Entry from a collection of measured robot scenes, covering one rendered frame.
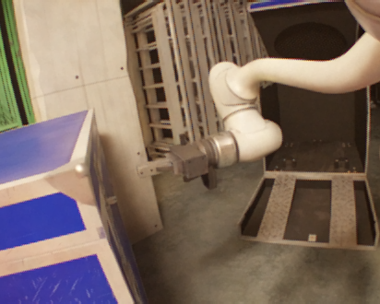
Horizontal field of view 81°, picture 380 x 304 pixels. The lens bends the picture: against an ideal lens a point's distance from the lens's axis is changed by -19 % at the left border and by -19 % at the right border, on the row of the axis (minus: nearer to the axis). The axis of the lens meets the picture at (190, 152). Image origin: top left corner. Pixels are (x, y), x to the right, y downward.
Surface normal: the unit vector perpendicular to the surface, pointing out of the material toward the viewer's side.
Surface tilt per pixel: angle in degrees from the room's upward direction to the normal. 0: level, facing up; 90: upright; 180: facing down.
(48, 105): 90
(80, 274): 90
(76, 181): 90
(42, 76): 90
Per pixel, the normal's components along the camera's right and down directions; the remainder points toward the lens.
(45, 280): 0.33, 0.23
